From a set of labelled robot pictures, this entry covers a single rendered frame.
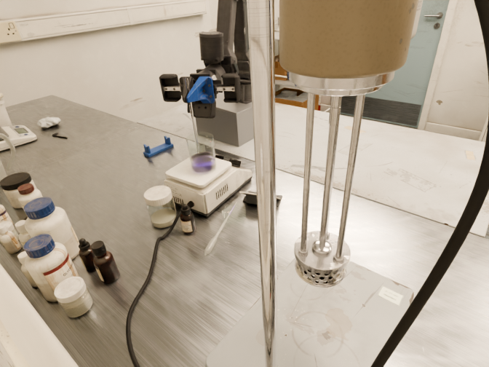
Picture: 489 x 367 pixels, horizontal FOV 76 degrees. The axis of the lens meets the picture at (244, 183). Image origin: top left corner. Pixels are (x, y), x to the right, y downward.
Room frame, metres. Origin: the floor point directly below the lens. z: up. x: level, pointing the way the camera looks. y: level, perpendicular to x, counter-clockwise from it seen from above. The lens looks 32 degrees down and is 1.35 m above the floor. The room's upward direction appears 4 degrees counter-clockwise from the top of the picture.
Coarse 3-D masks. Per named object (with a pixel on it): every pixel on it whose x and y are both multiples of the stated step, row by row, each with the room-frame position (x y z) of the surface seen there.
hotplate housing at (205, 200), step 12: (240, 168) 0.70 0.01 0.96; (168, 180) 0.65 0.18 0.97; (216, 180) 0.63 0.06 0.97; (228, 180) 0.65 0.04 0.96; (240, 180) 0.69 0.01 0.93; (180, 192) 0.62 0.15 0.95; (192, 192) 0.60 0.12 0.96; (204, 192) 0.58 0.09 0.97; (216, 192) 0.61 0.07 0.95; (228, 192) 0.65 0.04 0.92; (180, 204) 0.62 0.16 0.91; (192, 204) 0.59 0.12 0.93; (204, 204) 0.58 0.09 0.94; (216, 204) 0.60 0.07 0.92
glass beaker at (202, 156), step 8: (192, 136) 0.68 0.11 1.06; (200, 136) 0.69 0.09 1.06; (208, 136) 0.68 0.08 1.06; (192, 144) 0.63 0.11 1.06; (200, 144) 0.63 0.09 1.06; (208, 144) 0.63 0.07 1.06; (192, 152) 0.63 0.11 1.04; (200, 152) 0.63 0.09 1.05; (208, 152) 0.63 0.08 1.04; (192, 160) 0.64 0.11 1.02; (200, 160) 0.63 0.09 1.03; (208, 160) 0.63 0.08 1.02; (192, 168) 0.64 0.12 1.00; (200, 168) 0.63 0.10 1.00; (208, 168) 0.63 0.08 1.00
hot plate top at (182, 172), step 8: (184, 160) 0.71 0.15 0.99; (216, 160) 0.69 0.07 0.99; (224, 160) 0.69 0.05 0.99; (176, 168) 0.67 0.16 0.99; (184, 168) 0.66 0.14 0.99; (216, 168) 0.65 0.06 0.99; (224, 168) 0.65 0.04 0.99; (168, 176) 0.64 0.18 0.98; (176, 176) 0.63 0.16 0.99; (184, 176) 0.63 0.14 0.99; (192, 176) 0.62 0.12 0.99; (200, 176) 0.62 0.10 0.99; (208, 176) 0.62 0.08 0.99; (216, 176) 0.62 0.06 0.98; (192, 184) 0.60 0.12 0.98; (200, 184) 0.59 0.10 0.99
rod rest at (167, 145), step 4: (164, 136) 0.99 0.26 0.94; (164, 140) 1.00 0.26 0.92; (168, 140) 0.98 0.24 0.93; (144, 144) 0.94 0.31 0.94; (164, 144) 0.98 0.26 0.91; (168, 144) 0.98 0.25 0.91; (172, 144) 0.98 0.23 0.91; (144, 148) 0.94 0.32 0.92; (148, 148) 0.92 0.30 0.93; (152, 148) 0.96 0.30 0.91; (156, 148) 0.96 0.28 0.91; (160, 148) 0.96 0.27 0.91; (164, 148) 0.96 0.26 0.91; (168, 148) 0.97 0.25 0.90; (144, 152) 0.93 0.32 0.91; (148, 152) 0.92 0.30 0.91; (152, 152) 0.93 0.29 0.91; (156, 152) 0.94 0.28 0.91; (160, 152) 0.94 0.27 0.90; (148, 156) 0.91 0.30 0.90
